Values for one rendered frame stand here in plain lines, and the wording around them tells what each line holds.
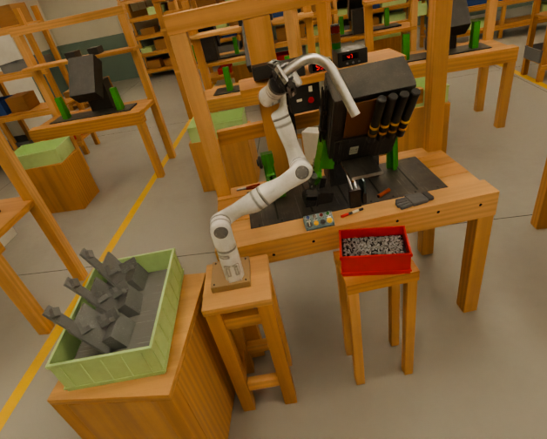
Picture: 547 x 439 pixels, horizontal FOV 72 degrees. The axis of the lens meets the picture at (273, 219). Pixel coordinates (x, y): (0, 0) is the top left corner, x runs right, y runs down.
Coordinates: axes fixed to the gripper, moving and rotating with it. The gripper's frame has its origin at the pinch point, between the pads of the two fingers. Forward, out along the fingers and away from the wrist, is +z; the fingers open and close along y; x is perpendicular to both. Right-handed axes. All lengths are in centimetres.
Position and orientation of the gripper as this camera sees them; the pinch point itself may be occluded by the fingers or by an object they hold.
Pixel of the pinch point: (286, 71)
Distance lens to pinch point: 122.4
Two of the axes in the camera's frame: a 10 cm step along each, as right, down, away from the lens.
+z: 1.4, 1.0, -9.9
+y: -5.8, -8.0, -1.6
